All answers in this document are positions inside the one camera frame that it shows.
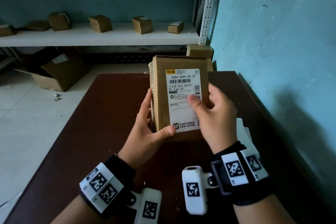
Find translucent label backing paper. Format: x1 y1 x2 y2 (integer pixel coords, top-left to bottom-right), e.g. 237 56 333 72
236 118 260 159

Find person's right hand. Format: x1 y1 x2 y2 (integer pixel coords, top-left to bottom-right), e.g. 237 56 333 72
188 83 238 155

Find black left wristband, marker tiles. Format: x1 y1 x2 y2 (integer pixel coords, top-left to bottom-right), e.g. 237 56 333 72
79 154 137 219

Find row of small brown parcels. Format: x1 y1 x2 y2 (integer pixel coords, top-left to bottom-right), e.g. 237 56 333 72
0 12 184 37

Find white marker cube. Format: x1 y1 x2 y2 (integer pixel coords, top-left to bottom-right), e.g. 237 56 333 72
181 166 218 216

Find black wristband, marker tiles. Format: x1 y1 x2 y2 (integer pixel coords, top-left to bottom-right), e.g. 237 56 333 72
79 154 137 219
210 141 274 207

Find person's right forearm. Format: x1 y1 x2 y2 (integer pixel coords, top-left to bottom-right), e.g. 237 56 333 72
233 194 297 224

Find black right wristband, marker tiles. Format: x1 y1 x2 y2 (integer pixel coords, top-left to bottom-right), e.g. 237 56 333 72
210 141 274 207

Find person's left hand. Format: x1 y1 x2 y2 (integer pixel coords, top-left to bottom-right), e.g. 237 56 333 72
117 89 177 170

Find brown cardboard box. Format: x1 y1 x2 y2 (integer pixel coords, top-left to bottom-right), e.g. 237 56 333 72
148 55 210 143

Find white shipping label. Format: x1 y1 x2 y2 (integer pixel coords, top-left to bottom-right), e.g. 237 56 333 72
165 68 202 133

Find white metal shelf rack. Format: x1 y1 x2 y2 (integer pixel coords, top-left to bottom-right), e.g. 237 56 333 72
0 0 224 48

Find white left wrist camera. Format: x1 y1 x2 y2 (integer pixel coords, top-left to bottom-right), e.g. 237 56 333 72
127 188 162 224

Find person's left forearm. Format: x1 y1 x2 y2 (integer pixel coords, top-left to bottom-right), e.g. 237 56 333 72
50 195 103 224

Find white paper scrap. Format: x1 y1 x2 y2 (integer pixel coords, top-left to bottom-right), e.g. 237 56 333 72
0 192 23 207

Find large open cardboard carton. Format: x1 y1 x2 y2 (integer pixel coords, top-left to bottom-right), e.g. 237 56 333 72
13 47 89 92

